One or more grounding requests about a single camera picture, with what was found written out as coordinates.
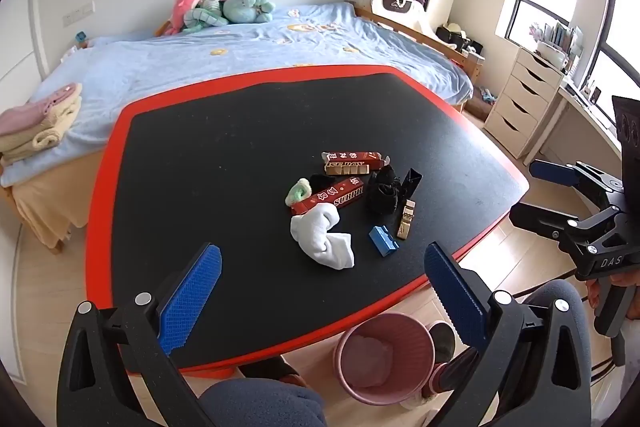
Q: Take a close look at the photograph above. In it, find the teal animal plush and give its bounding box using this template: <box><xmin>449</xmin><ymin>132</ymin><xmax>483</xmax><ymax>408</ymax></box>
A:
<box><xmin>222</xmin><ymin>0</ymin><xmax>277</xmax><ymax>26</ymax></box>

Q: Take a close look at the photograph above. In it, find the long red printed box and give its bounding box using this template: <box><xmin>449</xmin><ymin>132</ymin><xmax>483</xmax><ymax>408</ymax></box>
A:
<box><xmin>290</xmin><ymin>177</ymin><xmax>365</xmax><ymax>215</ymax></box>

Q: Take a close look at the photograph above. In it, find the small blue box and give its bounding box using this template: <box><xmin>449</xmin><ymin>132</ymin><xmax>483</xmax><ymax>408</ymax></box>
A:
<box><xmin>369</xmin><ymin>225</ymin><xmax>399</xmax><ymax>258</ymax></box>

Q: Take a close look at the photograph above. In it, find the pink dolphin plush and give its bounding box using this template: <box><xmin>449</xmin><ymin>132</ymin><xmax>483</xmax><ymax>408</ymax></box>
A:
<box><xmin>155</xmin><ymin>0</ymin><xmax>208</xmax><ymax>37</ymax></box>

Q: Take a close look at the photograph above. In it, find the person's left leg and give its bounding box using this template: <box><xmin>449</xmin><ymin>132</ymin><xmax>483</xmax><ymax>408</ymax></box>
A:
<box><xmin>197</xmin><ymin>377</ymin><xmax>329</xmax><ymax>427</ymax></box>

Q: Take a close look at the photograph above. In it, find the red box with torn end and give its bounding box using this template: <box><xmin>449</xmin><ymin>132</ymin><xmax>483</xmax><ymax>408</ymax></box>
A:
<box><xmin>321</xmin><ymin>149</ymin><xmax>390</xmax><ymax>168</ymax></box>

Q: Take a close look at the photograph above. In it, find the white sock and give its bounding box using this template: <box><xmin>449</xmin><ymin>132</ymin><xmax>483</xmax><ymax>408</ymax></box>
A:
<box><xmin>290</xmin><ymin>203</ymin><xmax>356</xmax><ymax>271</ymax></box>

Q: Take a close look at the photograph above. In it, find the row of books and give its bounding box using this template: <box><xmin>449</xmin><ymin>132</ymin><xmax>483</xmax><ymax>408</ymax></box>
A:
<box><xmin>542</xmin><ymin>23</ymin><xmax>585</xmax><ymax>58</ymax></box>

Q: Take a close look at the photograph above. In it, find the bed with blue sheet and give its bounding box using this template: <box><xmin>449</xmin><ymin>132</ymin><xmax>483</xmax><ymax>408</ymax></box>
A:
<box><xmin>0</xmin><ymin>0</ymin><xmax>487</xmax><ymax>254</ymax></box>

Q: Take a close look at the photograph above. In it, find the green striped plush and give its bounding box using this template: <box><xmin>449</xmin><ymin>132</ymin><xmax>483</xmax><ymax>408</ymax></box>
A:
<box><xmin>182</xmin><ymin>0</ymin><xmax>231</xmax><ymax>33</ymax></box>

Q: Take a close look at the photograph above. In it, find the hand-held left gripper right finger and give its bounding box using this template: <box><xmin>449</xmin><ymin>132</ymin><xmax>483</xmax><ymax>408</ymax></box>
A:
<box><xmin>424</xmin><ymin>242</ymin><xmax>593</xmax><ymax>427</ymax></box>

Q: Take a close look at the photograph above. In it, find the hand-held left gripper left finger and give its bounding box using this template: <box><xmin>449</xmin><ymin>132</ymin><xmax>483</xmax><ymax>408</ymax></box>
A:
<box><xmin>56</xmin><ymin>243</ymin><xmax>223</xmax><ymax>427</ymax></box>

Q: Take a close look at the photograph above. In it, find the black paper box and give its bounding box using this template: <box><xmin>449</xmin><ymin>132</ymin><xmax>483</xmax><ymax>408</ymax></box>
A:
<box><xmin>398</xmin><ymin>168</ymin><xmax>423</xmax><ymax>200</ymax></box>

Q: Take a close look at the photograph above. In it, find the black sock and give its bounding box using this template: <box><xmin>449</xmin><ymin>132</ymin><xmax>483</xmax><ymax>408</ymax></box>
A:
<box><xmin>366</xmin><ymin>166</ymin><xmax>403</xmax><ymax>214</ymax></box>

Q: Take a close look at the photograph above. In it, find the folded pink towel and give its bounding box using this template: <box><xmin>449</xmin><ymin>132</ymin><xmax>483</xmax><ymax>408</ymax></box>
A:
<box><xmin>0</xmin><ymin>82</ymin><xmax>83</xmax><ymax>138</ymax></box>

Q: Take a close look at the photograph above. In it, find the person's right hand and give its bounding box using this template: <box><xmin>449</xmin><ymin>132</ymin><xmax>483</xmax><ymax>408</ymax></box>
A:
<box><xmin>586</xmin><ymin>269</ymin><xmax>640</xmax><ymax>323</ymax></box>

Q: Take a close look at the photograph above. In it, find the folded cream towel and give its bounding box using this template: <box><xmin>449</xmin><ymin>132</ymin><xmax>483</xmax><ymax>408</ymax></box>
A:
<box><xmin>0</xmin><ymin>99</ymin><xmax>83</xmax><ymax>166</ymax></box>

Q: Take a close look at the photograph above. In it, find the pink trash bin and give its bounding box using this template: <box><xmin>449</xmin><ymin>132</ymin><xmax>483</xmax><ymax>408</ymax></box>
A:
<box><xmin>334</xmin><ymin>313</ymin><xmax>436</xmax><ymax>406</ymax></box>

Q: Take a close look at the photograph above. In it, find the white drawer cabinet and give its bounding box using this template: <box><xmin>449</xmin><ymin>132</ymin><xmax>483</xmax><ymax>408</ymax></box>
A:
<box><xmin>484</xmin><ymin>47</ymin><xmax>571</xmax><ymax>160</ymax></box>

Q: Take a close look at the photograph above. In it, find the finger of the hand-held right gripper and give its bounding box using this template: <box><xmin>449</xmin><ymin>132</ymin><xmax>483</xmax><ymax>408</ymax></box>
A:
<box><xmin>529</xmin><ymin>159</ymin><xmax>627</xmax><ymax>208</ymax></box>
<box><xmin>509</xmin><ymin>202</ymin><xmax>624</xmax><ymax>254</ymax></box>

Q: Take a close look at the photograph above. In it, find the black bag with straw hat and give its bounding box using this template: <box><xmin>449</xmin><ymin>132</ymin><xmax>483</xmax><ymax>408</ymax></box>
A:
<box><xmin>436</xmin><ymin>23</ymin><xmax>484</xmax><ymax>51</ymax></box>

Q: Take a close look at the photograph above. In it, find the white wall socket panel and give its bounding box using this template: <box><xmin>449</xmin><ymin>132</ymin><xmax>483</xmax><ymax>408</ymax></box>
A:
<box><xmin>62</xmin><ymin>2</ymin><xmax>96</xmax><ymax>27</ymax></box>

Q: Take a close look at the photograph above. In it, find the white desk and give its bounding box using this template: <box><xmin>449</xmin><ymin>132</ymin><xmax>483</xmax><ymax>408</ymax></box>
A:
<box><xmin>555</xmin><ymin>77</ymin><xmax>626</xmax><ymax>134</ymax></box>

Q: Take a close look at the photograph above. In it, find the green and white scrunchie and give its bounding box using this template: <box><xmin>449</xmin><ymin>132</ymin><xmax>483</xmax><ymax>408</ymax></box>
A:
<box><xmin>285</xmin><ymin>178</ymin><xmax>313</xmax><ymax>208</ymax></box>

